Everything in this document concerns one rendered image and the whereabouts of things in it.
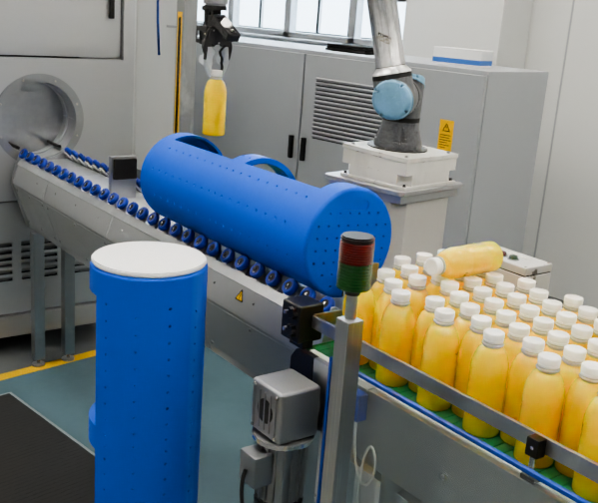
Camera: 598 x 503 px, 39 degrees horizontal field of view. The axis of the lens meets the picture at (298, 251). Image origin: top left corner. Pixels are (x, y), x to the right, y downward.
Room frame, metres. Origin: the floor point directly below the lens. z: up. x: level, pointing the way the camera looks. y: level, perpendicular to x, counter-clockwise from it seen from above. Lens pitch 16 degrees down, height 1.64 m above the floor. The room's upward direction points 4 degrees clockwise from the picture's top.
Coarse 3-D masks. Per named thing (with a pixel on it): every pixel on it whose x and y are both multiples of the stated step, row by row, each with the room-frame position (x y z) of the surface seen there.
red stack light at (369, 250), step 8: (344, 248) 1.47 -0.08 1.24; (352, 248) 1.46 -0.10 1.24; (360, 248) 1.46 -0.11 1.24; (368, 248) 1.46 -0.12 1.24; (344, 256) 1.47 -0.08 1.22; (352, 256) 1.46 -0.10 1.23; (360, 256) 1.46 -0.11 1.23; (368, 256) 1.47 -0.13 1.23; (352, 264) 1.46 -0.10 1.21; (360, 264) 1.46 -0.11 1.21; (368, 264) 1.47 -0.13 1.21
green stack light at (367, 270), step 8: (344, 264) 1.47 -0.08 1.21; (336, 272) 1.49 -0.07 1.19; (344, 272) 1.46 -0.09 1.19; (352, 272) 1.46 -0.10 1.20; (360, 272) 1.46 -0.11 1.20; (368, 272) 1.47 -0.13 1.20; (336, 280) 1.48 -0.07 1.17; (344, 280) 1.46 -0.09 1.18; (352, 280) 1.46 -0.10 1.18; (360, 280) 1.46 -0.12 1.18; (368, 280) 1.47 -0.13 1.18; (344, 288) 1.46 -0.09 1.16; (352, 288) 1.46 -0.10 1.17; (360, 288) 1.46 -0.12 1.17; (368, 288) 1.47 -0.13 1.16
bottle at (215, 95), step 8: (216, 80) 2.67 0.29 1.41; (208, 88) 2.66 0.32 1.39; (216, 88) 2.66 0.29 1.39; (224, 88) 2.67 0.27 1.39; (208, 96) 2.66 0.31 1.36; (216, 96) 2.66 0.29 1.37; (224, 96) 2.67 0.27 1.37; (208, 104) 2.66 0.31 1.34; (216, 104) 2.66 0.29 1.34; (224, 104) 2.67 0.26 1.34; (208, 112) 2.66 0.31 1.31; (216, 112) 2.66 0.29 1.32; (224, 112) 2.68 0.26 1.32; (208, 120) 2.66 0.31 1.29; (216, 120) 2.66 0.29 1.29; (224, 120) 2.68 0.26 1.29; (208, 128) 2.66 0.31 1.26; (216, 128) 2.66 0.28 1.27; (224, 128) 2.68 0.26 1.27; (216, 136) 2.66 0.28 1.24
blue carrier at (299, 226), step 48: (192, 144) 2.76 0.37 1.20; (144, 192) 2.64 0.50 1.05; (192, 192) 2.39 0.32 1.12; (240, 192) 2.23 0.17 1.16; (288, 192) 2.11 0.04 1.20; (336, 192) 2.03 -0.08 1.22; (240, 240) 2.20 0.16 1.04; (288, 240) 2.02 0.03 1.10; (336, 240) 2.02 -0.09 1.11; (384, 240) 2.12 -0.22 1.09; (336, 288) 2.03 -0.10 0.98
